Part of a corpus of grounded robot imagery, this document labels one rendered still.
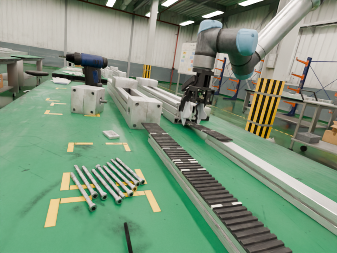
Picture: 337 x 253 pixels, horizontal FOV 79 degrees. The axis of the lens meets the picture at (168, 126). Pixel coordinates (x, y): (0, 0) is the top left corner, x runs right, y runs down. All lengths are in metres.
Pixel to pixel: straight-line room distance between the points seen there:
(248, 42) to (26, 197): 0.63
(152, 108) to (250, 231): 0.49
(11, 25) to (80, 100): 15.53
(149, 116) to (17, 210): 0.45
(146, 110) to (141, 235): 0.45
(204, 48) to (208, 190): 0.50
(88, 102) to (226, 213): 0.63
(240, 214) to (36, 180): 0.31
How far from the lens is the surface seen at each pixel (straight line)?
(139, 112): 0.67
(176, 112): 0.81
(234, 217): 0.30
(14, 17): 16.28
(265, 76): 4.18
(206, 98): 0.72
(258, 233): 0.29
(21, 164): 0.46
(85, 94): 0.80
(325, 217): 0.44
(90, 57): 1.05
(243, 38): 0.69
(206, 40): 0.73
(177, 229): 0.30
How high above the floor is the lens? 0.98
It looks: 15 degrees down
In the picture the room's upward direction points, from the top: 9 degrees clockwise
